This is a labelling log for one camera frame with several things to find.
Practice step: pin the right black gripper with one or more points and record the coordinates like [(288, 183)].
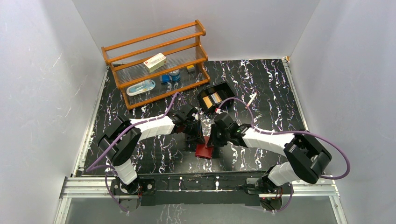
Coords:
[(213, 142)]

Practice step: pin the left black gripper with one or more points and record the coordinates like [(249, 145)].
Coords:
[(194, 132)]

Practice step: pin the red card holder wallet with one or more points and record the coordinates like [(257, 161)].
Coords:
[(203, 150)]

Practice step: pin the black plastic card tray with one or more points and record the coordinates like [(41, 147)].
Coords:
[(224, 89)]

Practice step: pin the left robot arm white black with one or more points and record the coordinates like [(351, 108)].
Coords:
[(121, 137)]

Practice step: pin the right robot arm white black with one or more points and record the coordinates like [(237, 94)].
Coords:
[(306, 157)]

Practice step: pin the gold card in tray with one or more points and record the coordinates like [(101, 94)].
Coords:
[(207, 101)]

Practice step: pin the white card stack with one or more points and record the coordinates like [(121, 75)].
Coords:
[(216, 98)]

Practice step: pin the blue white round tin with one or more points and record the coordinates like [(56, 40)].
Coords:
[(174, 75)]

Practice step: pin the small blue box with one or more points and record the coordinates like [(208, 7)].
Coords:
[(164, 78)]

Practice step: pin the white orange pen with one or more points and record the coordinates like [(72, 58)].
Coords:
[(252, 98)]

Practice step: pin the small yellow black block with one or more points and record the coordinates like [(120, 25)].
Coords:
[(191, 69)]

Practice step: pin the white blue blister pack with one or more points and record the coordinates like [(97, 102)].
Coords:
[(142, 87)]

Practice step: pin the white cardboard box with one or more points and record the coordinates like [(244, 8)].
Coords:
[(155, 62)]

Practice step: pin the orange wooden shelf rack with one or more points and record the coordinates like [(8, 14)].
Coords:
[(182, 47)]

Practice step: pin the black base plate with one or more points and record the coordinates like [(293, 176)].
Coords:
[(238, 187)]

